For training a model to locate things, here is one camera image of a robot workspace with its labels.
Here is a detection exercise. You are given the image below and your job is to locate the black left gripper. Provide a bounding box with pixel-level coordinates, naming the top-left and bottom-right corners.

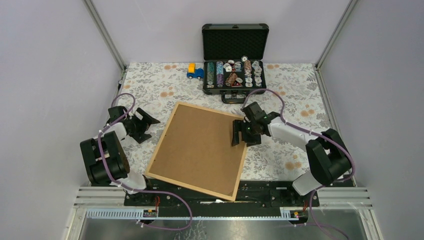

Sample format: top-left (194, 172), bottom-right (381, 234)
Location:
top-left (127, 107), bottom-right (159, 143)

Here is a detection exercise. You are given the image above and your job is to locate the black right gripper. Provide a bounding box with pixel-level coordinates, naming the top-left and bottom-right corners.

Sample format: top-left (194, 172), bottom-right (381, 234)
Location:
top-left (231, 119), bottom-right (262, 148)

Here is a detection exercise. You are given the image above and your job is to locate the light wooden picture frame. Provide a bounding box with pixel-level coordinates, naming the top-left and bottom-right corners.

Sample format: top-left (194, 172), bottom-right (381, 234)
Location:
top-left (144, 101), bottom-right (249, 202)

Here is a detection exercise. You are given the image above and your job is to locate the brown frame backing board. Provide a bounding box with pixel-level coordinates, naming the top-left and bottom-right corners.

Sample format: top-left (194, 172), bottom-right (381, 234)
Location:
top-left (148, 104), bottom-right (245, 197)

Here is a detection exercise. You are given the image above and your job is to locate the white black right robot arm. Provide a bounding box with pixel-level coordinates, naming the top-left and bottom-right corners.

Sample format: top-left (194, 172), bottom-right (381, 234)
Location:
top-left (231, 102), bottom-right (354, 206)

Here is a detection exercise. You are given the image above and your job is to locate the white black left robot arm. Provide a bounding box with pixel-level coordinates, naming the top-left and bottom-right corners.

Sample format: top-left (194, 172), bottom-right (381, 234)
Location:
top-left (80, 106), bottom-right (160, 206)

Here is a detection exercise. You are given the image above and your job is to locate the floral patterned table cloth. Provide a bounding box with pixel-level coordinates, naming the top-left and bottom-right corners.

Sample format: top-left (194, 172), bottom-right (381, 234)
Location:
top-left (116, 62), bottom-right (331, 181)

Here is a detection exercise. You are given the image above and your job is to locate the blue toy block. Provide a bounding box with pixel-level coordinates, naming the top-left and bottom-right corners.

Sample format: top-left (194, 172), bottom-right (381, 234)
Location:
top-left (186, 68), bottom-right (204, 80)

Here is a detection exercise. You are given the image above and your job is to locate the black poker chip case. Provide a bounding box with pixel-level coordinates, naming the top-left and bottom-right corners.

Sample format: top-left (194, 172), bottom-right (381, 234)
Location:
top-left (201, 23), bottom-right (270, 104)

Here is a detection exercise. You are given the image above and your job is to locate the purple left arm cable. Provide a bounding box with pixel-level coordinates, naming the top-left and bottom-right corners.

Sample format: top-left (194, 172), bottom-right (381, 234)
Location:
top-left (96, 92), bottom-right (194, 232)

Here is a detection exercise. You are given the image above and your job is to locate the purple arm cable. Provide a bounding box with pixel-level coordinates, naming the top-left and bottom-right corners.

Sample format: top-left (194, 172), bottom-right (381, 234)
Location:
top-left (96, 92), bottom-right (194, 232)
top-left (241, 88), bottom-right (357, 240)

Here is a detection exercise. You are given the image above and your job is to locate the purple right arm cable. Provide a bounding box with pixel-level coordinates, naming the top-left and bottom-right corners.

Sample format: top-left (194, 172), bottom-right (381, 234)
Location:
top-left (241, 88), bottom-right (357, 240)

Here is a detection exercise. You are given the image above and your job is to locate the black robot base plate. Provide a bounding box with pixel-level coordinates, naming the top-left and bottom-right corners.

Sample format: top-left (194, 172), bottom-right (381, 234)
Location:
top-left (91, 177), bottom-right (357, 219)

